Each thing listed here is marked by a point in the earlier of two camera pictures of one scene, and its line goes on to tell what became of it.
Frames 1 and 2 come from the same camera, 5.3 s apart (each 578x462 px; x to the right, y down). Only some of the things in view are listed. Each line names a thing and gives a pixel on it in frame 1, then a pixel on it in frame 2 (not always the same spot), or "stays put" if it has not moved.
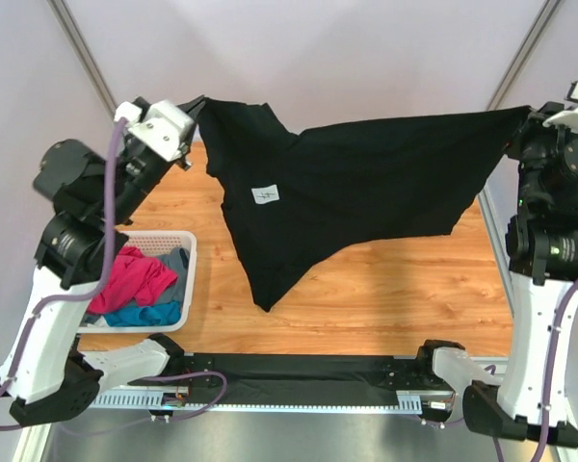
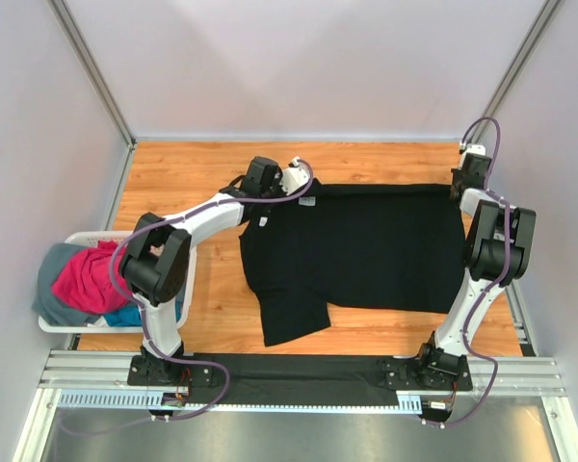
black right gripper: (534, 123) → (455, 176)
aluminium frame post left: (68, 25) stays put
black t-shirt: (303, 205) → (398, 246)
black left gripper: (194, 105) → (276, 184)
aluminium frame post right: (524, 54) stays put
